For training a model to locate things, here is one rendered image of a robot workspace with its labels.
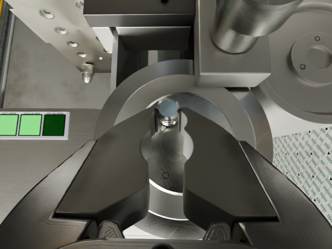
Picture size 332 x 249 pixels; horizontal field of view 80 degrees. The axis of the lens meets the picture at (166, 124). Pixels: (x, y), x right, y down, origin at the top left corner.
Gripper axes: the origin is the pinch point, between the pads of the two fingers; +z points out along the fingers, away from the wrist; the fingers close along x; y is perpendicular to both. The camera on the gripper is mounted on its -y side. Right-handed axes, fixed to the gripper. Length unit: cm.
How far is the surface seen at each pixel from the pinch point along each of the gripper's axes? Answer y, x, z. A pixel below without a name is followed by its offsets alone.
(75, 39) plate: -0.1, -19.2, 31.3
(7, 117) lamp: 18, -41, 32
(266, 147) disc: 4.1, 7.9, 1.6
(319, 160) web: 11.0, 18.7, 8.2
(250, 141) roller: 3.3, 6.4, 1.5
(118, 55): -1.9, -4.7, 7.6
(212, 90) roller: 0.1, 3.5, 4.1
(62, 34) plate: -1.3, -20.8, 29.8
